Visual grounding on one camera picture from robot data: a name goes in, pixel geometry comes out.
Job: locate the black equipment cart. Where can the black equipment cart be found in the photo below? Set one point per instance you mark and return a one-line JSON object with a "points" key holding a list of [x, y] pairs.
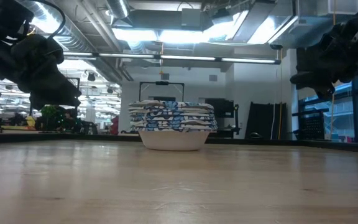
{"points": [[222, 109]]}

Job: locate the long ceiling light bar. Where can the long ceiling light bar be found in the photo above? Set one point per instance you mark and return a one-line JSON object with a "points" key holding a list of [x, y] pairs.
{"points": [[185, 58]]}

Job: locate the black frame camera rig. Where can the black frame camera rig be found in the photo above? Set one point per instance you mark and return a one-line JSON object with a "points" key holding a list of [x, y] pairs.
{"points": [[162, 83]]}

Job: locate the green plant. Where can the green plant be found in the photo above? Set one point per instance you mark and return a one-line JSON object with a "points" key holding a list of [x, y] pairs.
{"points": [[51, 116]]}

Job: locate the black perforated rack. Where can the black perforated rack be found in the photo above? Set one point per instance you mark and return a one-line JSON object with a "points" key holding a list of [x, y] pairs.
{"points": [[311, 126]]}

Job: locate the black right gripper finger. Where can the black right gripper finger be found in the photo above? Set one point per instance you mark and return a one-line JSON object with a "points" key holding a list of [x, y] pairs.
{"points": [[326, 90], [306, 79]]}

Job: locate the black leaning panels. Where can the black leaning panels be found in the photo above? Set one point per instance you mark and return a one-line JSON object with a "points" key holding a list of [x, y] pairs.
{"points": [[259, 121]]}

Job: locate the silver ceiling air duct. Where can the silver ceiling air duct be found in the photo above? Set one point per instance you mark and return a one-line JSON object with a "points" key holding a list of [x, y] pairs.
{"points": [[70, 34]]}

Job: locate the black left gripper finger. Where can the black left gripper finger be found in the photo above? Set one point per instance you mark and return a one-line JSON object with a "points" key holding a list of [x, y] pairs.
{"points": [[42, 101], [68, 93]]}

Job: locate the blue patterned paper bowl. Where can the blue patterned paper bowl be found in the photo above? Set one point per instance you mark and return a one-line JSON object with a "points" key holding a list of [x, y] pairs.
{"points": [[172, 123], [172, 111], [172, 104], [174, 140], [172, 117]]}

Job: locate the black table edge frame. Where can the black table edge frame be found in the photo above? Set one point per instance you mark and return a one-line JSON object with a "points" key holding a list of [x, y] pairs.
{"points": [[259, 142]]}

